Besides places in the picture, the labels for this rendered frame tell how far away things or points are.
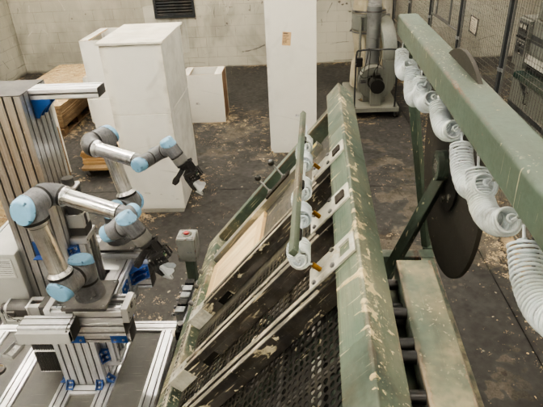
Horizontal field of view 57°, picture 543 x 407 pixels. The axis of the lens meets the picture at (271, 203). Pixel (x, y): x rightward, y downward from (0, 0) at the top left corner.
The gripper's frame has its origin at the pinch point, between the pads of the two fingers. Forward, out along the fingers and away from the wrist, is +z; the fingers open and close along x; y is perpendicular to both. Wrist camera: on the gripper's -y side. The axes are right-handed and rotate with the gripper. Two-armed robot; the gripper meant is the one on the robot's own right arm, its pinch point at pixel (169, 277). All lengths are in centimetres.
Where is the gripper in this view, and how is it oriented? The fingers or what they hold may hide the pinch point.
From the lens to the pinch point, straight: 223.7
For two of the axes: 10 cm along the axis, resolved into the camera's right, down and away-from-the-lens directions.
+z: 5.0, 7.6, 4.1
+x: 0.4, -5.0, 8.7
